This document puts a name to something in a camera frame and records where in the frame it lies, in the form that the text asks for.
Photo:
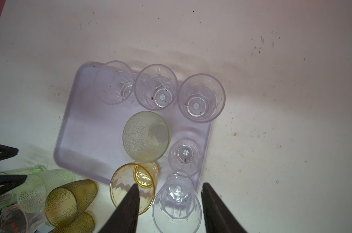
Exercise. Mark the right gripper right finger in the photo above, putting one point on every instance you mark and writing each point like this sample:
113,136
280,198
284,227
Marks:
218,218

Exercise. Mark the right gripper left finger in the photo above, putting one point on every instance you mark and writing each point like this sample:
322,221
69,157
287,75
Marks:
124,219

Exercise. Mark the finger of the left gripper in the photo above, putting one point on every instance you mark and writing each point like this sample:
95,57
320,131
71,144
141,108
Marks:
7,152
9,182

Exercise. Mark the yellow glass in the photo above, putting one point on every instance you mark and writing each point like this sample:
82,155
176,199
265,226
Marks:
146,176

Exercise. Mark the dark olive glass back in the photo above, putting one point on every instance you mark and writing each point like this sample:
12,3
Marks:
66,203

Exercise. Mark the dark olive glass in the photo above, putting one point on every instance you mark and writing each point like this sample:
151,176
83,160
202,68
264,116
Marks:
66,203
83,224

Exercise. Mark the small clear glass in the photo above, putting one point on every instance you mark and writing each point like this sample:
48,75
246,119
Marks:
185,158

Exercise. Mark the pale green glass front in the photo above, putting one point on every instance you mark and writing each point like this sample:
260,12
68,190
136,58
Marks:
146,137

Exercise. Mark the lavender plastic tray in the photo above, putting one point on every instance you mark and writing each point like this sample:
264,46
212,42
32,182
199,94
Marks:
90,139

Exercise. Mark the green glass far left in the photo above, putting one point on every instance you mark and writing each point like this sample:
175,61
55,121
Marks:
9,197

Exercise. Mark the light green glass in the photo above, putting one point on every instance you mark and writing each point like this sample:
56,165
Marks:
31,196

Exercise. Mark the pink glass left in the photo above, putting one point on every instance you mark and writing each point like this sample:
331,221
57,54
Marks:
15,220

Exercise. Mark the dark olive glass front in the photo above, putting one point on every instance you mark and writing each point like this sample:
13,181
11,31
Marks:
83,224

